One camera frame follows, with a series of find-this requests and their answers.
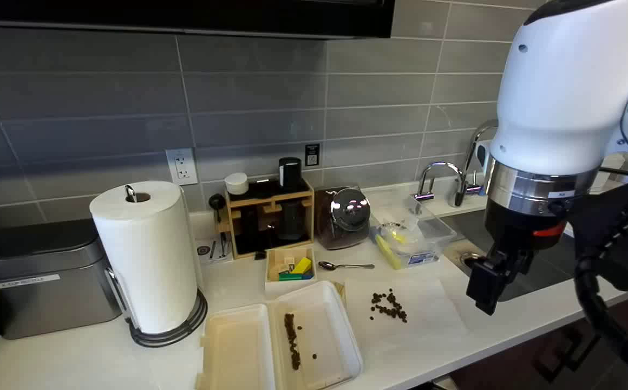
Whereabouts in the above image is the yellow sponge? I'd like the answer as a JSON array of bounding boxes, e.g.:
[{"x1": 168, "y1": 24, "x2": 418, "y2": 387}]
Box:
[{"x1": 288, "y1": 255, "x2": 314, "y2": 278}]

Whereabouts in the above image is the steel kitchen sink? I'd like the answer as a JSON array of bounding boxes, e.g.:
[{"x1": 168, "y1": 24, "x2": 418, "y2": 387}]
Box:
[{"x1": 439, "y1": 209, "x2": 580, "y2": 302}]

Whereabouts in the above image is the black cup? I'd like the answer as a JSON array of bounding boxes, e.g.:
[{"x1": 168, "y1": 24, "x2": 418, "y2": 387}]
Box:
[{"x1": 277, "y1": 157, "x2": 304, "y2": 194}]

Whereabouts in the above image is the small chrome faucet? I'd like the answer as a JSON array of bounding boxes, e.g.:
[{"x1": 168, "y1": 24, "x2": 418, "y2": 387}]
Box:
[{"x1": 407, "y1": 159, "x2": 468, "y2": 218}]

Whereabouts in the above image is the coffee beans strip in clamshell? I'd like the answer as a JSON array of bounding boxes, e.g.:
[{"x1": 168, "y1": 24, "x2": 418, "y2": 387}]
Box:
[{"x1": 281, "y1": 311, "x2": 304, "y2": 374}]

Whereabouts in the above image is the pile of coffee beans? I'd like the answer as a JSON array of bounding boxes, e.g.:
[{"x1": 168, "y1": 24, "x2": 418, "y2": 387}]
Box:
[{"x1": 367, "y1": 287, "x2": 412, "y2": 325}]

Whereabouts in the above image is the black round handled scoop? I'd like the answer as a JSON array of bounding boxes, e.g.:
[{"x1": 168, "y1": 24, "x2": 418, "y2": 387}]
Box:
[{"x1": 205, "y1": 190, "x2": 229, "y2": 226}]

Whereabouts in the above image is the metal spoon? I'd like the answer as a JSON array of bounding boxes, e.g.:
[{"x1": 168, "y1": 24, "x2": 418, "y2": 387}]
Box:
[{"x1": 315, "y1": 259, "x2": 376, "y2": 274}]

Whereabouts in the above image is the small yellow plastic piece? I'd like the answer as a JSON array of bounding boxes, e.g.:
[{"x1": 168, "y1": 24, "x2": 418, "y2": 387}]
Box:
[{"x1": 374, "y1": 231, "x2": 407, "y2": 271}]

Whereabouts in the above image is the small white jar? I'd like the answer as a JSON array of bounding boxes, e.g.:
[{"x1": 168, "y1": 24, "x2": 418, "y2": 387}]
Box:
[{"x1": 223, "y1": 172, "x2": 251, "y2": 198}]

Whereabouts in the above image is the small wooden box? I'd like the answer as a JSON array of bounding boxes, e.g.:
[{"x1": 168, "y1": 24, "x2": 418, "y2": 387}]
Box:
[{"x1": 261, "y1": 244, "x2": 318, "y2": 300}]

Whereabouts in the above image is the grey metal countertop appliance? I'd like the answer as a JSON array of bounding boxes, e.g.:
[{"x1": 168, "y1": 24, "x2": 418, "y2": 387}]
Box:
[{"x1": 0, "y1": 218, "x2": 122, "y2": 342}]

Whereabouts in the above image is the white wall power outlet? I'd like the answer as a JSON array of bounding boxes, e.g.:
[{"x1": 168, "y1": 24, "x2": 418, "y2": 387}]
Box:
[{"x1": 164, "y1": 147, "x2": 198, "y2": 189}]

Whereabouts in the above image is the metal paper towel holder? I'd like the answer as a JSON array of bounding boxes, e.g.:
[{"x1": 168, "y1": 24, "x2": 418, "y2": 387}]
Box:
[{"x1": 103, "y1": 182, "x2": 210, "y2": 351}]

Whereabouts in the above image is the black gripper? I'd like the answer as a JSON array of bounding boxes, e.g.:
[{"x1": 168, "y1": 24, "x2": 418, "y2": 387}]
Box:
[{"x1": 465, "y1": 201, "x2": 575, "y2": 316}]

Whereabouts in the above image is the white paper towel roll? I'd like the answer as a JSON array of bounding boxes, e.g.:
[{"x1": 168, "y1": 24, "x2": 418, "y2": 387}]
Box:
[{"x1": 87, "y1": 181, "x2": 202, "y2": 336}]

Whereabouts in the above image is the white paper serviette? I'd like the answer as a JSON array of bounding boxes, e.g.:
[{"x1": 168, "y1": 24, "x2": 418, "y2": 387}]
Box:
[{"x1": 342, "y1": 274, "x2": 469, "y2": 342}]

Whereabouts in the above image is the wooden cutting board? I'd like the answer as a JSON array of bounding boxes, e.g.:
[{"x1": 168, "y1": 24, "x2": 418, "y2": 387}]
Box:
[{"x1": 195, "y1": 279, "x2": 366, "y2": 390}]

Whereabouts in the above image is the grey dish tray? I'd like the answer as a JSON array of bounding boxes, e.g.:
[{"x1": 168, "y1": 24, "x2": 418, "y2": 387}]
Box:
[{"x1": 367, "y1": 209, "x2": 460, "y2": 271}]

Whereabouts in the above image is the large chrome faucet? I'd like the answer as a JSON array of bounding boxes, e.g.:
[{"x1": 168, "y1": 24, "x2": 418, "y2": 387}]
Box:
[{"x1": 464, "y1": 117, "x2": 499, "y2": 198}]

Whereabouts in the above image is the brown canister with chrome lid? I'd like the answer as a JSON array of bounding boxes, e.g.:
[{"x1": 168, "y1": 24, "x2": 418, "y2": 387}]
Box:
[{"x1": 314, "y1": 185, "x2": 372, "y2": 254}]

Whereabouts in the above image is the dark overhead cabinet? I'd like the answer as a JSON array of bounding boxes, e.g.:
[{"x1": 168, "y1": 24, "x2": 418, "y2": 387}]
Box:
[{"x1": 0, "y1": 0, "x2": 395, "y2": 39}]

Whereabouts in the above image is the wooden countertop organizer rack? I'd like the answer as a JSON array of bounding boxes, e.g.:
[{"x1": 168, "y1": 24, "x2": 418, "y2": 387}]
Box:
[{"x1": 216, "y1": 181, "x2": 315, "y2": 261}]

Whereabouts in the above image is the black wall switch plate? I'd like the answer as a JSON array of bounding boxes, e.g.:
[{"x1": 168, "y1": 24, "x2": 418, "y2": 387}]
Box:
[{"x1": 302, "y1": 141, "x2": 322, "y2": 169}]

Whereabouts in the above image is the green sponge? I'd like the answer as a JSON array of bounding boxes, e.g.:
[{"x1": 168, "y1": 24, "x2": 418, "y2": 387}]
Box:
[{"x1": 277, "y1": 266, "x2": 314, "y2": 285}]

